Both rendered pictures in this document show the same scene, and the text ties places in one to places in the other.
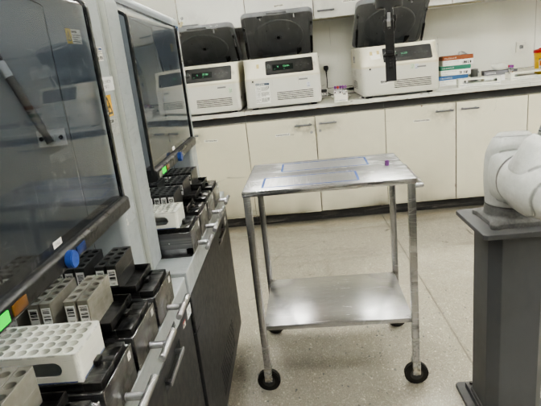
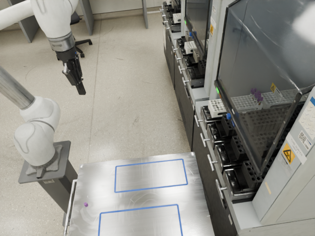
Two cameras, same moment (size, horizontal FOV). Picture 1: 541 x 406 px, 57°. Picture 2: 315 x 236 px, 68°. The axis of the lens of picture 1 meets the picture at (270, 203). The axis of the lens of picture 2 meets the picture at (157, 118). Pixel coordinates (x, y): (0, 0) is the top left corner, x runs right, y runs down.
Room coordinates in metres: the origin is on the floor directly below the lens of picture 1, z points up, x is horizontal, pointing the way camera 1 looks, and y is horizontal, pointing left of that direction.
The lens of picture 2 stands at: (2.35, -0.16, 1.84)
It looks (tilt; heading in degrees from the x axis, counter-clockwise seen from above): 47 degrees down; 173
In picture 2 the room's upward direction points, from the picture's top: 5 degrees counter-clockwise
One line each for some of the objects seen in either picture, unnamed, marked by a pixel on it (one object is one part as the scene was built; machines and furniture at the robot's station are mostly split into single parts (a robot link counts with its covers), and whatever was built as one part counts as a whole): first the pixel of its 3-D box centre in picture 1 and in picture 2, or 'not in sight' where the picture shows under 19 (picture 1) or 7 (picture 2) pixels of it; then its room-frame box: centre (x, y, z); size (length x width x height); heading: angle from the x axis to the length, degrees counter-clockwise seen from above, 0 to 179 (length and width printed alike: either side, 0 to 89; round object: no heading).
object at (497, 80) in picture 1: (478, 81); not in sight; (3.73, -1.63, 0.93); 0.30 x 0.10 x 0.06; 79
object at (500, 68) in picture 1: (498, 72); not in sight; (3.99, -1.91, 0.97); 0.24 x 0.12 x 0.13; 76
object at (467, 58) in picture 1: (456, 58); not in sight; (4.06, -1.59, 1.10); 0.24 x 0.13 x 0.10; 85
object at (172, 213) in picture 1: (132, 221); (234, 106); (1.42, 0.42, 0.83); 0.30 x 0.10 x 0.06; 87
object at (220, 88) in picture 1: (206, 69); not in sight; (4.03, 0.38, 1.22); 0.62 x 0.56 x 0.64; 175
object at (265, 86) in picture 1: (280, 58); not in sight; (3.99, -0.20, 1.24); 0.62 x 0.56 x 0.69; 177
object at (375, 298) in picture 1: (333, 267); (146, 230); (1.87, -0.23, 0.41); 0.67 x 0.46 x 0.82; 84
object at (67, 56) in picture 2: (389, 10); (68, 57); (1.48, -0.39, 1.35); 0.08 x 0.07 x 0.09; 163
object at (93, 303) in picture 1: (96, 300); (196, 56); (0.86, 0.35, 0.85); 0.12 x 0.02 x 0.06; 177
